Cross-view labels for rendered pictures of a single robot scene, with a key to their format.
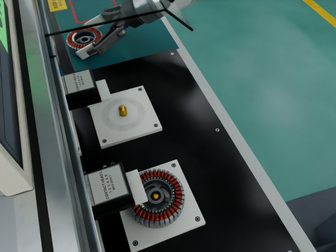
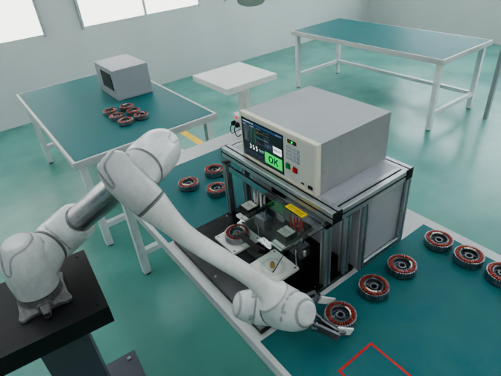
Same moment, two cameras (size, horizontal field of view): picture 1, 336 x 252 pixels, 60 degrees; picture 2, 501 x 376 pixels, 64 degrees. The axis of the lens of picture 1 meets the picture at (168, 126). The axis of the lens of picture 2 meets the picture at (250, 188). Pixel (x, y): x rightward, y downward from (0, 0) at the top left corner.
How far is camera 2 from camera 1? 170 cm
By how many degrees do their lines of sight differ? 92
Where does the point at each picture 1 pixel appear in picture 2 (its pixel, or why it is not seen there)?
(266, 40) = not seen: outside the picture
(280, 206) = (180, 257)
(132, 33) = (311, 347)
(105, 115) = (282, 262)
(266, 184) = (186, 264)
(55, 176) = (240, 157)
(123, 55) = not seen: hidden behind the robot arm
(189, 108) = (235, 284)
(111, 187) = (247, 204)
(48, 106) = (251, 164)
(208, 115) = (221, 283)
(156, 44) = (281, 339)
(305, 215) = not seen: outside the picture
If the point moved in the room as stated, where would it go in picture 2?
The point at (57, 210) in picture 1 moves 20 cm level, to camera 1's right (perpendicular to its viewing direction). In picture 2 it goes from (236, 154) to (191, 163)
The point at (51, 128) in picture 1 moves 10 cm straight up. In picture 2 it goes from (247, 162) to (245, 140)
